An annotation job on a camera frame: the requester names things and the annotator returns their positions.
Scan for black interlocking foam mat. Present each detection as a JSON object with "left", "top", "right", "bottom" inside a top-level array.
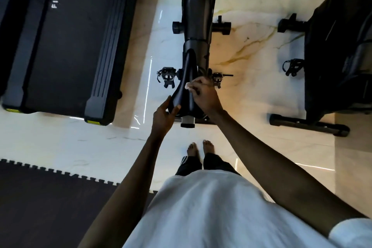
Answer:
[{"left": 0, "top": 159, "right": 158, "bottom": 248}]

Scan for person's bare foot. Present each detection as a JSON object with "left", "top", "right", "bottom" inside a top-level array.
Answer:
[
  {"left": 186, "top": 142, "right": 200, "bottom": 158},
  {"left": 202, "top": 139, "right": 216, "bottom": 154}
]

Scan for person's left hand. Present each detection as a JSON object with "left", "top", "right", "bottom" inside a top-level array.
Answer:
[{"left": 150, "top": 95, "right": 181, "bottom": 142}]

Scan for black treadmill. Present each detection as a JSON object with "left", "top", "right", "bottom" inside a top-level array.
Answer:
[
  {"left": 0, "top": 0, "right": 14, "bottom": 95},
  {"left": 2, "top": 0, "right": 143, "bottom": 126}
]

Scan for person's right hand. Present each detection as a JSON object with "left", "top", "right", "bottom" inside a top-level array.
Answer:
[{"left": 185, "top": 76, "right": 225, "bottom": 119}]

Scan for black striped trousers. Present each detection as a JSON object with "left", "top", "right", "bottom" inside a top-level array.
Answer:
[{"left": 174, "top": 153, "right": 242, "bottom": 177}]

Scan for black spin bike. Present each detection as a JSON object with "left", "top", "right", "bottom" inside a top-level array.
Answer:
[
  {"left": 156, "top": 0, "right": 234, "bottom": 128},
  {"left": 269, "top": 0, "right": 372, "bottom": 138}
]

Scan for person's right forearm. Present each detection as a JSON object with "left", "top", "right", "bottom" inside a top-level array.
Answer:
[{"left": 209, "top": 108, "right": 367, "bottom": 237}]

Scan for person's left forearm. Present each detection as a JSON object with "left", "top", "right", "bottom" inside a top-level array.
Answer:
[{"left": 78, "top": 133, "right": 164, "bottom": 248}]

